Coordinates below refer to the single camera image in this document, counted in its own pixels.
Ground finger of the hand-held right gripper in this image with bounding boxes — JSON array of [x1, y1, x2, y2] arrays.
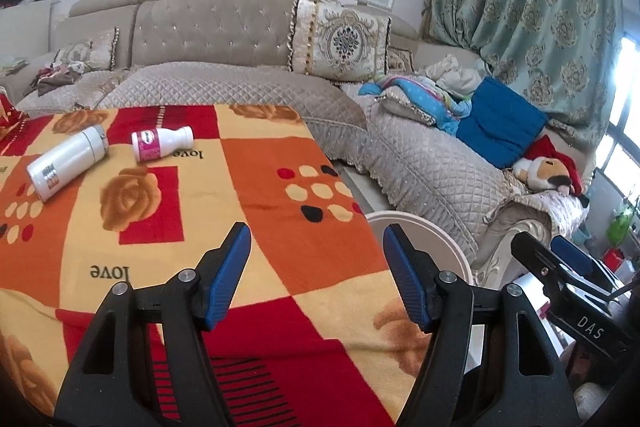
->
[[511, 234, 596, 305], [550, 235, 626, 295]]

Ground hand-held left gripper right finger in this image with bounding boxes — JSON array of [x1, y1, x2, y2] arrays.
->
[[382, 224, 583, 427]]

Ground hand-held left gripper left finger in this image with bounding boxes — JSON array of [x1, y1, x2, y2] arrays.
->
[[54, 221, 252, 427]]

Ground white round bucket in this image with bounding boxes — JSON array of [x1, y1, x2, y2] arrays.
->
[[366, 210, 475, 293]]

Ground green plastic bag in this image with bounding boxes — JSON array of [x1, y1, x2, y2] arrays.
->
[[607, 202, 636, 248]]

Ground red orange printed blanket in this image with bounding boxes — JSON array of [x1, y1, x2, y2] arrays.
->
[[0, 92, 436, 427]]

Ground red and white plush toy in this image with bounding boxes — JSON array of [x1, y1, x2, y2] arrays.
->
[[511, 136, 591, 208]]

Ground blue cushion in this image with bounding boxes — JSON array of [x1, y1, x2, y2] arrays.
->
[[456, 77, 548, 168]]

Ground small white bottle pink label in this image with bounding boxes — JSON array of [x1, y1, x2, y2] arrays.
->
[[131, 126, 195, 164]]

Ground light blue printed quilt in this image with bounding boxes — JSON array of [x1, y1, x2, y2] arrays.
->
[[359, 74, 473, 135]]

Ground white thermos bottle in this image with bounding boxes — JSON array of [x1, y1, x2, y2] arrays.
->
[[26, 124, 110, 202]]

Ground beige crumpled clothes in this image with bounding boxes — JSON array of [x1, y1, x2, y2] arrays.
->
[[425, 54, 483, 96]]

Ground small brown patterned cushion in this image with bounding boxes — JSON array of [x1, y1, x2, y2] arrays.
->
[[387, 47, 416, 75]]

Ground teal patterned curtain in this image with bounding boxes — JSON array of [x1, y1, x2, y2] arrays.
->
[[420, 0, 626, 142]]

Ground large ornate embroidered cushion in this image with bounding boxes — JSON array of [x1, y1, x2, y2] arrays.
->
[[289, 0, 393, 82]]

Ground beige tufted sofa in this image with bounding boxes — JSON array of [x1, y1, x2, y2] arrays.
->
[[0, 0, 591, 288]]

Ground brown clothes pile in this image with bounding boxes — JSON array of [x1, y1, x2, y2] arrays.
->
[[31, 62, 86, 96]]

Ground striped beige cushion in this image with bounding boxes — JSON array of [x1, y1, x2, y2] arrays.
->
[[52, 27, 121, 72]]

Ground white cabinet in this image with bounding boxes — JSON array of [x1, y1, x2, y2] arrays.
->
[[0, 0, 56, 58]]

